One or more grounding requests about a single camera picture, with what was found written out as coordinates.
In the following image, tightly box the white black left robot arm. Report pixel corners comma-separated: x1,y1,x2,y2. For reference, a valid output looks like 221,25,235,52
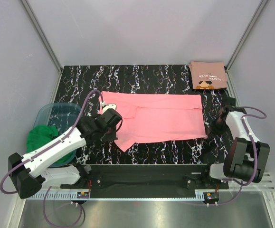
7,113,123,199

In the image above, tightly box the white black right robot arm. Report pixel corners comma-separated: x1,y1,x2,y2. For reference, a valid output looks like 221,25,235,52
201,104,270,188

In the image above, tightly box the teal plastic bin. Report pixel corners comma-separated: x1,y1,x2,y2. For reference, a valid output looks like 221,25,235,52
30,102,83,168

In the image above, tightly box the folded dusty pink printed t-shirt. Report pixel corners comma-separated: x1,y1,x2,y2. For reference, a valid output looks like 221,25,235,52
189,61,227,90

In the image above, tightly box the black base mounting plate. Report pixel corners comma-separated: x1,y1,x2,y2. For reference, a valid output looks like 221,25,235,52
60,163,229,199

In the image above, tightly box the green t-shirt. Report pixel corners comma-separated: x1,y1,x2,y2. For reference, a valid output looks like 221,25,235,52
26,124,76,168

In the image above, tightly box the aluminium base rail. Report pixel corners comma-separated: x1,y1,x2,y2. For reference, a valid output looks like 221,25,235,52
228,172,275,191

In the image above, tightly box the white slotted cable duct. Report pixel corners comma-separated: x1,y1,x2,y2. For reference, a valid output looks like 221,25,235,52
29,190,204,201

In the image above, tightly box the right aluminium frame post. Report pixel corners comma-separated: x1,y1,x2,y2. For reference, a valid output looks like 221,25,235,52
225,0,270,72

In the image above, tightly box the aluminium frame post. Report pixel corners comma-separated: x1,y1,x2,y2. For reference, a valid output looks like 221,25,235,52
19,0,63,74
225,0,270,72

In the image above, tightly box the left aluminium frame post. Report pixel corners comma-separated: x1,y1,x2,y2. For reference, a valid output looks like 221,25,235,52
19,0,63,74

